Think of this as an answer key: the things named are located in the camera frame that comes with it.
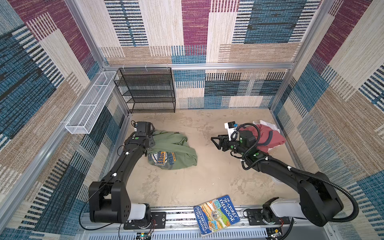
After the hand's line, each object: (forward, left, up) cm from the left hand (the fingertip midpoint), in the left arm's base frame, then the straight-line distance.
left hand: (146, 139), depth 86 cm
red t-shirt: (+4, -72, -7) cm, 73 cm away
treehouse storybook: (-36, -37, -13) cm, 53 cm away
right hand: (-3, -39, +3) cm, 39 cm away
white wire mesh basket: (-2, +24, +18) cm, 31 cm away
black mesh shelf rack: (+40, +6, +3) cm, 41 cm away
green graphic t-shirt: (-1, -13, -12) cm, 18 cm away
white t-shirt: (+17, -79, -10) cm, 81 cm away
